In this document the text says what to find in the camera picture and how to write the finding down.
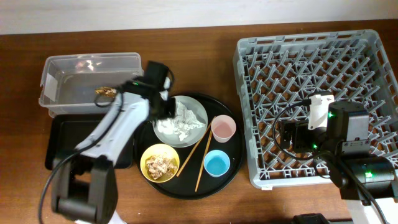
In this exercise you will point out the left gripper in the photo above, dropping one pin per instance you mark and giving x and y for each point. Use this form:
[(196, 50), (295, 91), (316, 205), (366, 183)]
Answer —
[(173, 108)]

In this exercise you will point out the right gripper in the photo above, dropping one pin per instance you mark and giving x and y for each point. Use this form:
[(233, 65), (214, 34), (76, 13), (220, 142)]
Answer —
[(299, 129)]

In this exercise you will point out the white napkin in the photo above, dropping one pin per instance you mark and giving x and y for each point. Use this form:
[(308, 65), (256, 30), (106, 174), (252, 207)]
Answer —
[(184, 121)]

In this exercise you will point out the gold foil wrapper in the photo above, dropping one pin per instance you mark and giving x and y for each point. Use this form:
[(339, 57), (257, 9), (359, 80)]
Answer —
[(106, 91)]

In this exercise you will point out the grey plate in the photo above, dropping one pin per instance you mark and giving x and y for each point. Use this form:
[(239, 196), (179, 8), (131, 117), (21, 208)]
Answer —
[(194, 134)]

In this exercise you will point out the pink cup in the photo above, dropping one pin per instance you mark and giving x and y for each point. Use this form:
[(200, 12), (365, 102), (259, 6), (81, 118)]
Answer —
[(223, 128)]

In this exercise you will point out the wooden chopstick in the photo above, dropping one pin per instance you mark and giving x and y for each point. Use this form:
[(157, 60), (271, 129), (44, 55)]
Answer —
[(193, 150), (203, 160)]

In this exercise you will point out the blue cup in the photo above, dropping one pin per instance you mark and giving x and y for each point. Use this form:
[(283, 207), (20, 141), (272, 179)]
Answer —
[(217, 163)]

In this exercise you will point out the yellow bowl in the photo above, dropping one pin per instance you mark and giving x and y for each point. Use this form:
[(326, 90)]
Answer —
[(157, 149)]

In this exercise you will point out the food scraps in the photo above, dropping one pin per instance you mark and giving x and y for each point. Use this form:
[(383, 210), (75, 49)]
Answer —
[(161, 167)]

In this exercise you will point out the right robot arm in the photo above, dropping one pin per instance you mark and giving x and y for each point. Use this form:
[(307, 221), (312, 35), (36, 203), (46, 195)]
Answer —
[(336, 132)]

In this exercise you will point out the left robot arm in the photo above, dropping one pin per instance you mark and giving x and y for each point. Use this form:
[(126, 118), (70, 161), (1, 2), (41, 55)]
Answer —
[(83, 180)]

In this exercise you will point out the grey dishwasher rack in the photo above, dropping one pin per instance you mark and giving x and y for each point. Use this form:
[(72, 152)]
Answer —
[(272, 73)]

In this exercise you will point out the clear plastic bin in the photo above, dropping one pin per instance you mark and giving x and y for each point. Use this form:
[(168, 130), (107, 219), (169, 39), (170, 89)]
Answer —
[(69, 81)]

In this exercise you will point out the black rectangular tray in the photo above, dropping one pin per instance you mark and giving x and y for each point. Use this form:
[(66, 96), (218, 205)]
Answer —
[(67, 131)]

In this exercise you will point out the black round tray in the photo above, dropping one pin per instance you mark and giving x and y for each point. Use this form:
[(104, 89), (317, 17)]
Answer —
[(183, 186)]

